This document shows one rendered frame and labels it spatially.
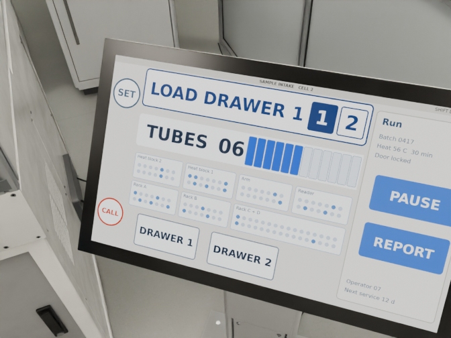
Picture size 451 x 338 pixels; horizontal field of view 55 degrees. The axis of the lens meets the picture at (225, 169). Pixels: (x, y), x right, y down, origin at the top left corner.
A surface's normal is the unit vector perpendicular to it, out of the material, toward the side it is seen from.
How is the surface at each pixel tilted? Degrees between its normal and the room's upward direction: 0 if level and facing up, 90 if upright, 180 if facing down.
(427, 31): 90
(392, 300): 50
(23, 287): 90
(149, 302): 0
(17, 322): 90
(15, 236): 90
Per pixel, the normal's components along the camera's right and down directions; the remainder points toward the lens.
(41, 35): -0.03, -0.68
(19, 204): 0.37, 0.67
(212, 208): -0.25, 0.10
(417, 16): -0.93, 0.28
